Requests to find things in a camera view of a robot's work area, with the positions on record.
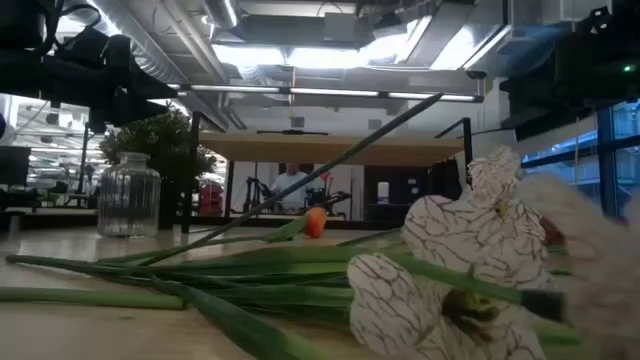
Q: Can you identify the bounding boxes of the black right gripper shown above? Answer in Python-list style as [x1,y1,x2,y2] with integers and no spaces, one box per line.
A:
[499,29,640,142]

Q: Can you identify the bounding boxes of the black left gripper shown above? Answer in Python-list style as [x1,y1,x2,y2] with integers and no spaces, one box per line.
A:
[29,49,179,134]

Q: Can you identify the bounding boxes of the white artificial flower spray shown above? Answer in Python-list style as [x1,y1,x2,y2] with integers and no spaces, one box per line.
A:
[347,144,640,360]

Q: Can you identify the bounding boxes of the red artificial blossom spray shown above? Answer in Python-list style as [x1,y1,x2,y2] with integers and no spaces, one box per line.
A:
[4,92,445,281]

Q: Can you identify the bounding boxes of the orange artificial tulip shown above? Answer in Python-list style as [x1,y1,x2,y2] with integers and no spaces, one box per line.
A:
[97,207,329,266]

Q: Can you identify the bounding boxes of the green potted plant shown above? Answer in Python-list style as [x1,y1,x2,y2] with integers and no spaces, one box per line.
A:
[98,103,217,230]

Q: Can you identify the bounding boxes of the clear glass vase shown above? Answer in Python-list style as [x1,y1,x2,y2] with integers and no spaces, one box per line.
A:
[97,152,162,239]

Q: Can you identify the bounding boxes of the red background object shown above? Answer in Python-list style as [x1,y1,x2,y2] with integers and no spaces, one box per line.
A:
[198,178,225,218]

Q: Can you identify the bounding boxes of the black background monitor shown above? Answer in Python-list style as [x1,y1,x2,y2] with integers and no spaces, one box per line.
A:
[0,145,32,187]

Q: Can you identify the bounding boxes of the person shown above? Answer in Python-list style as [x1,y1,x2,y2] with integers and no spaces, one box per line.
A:
[269,162,315,212]

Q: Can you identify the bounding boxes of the long ceiling light bar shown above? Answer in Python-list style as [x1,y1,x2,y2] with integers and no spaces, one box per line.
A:
[167,82,486,104]

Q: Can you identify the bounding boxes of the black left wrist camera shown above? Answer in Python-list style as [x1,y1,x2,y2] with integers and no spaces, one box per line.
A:
[54,24,132,71]

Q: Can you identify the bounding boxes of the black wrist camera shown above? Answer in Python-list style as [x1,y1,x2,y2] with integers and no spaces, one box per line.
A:
[54,24,132,71]
[579,4,615,36]

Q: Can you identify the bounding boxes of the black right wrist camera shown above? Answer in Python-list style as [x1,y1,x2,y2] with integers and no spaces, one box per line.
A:
[579,4,615,36]

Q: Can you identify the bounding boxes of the wooden shelf with black frame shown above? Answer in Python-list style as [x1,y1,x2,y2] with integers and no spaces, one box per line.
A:
[180,110,474,235]

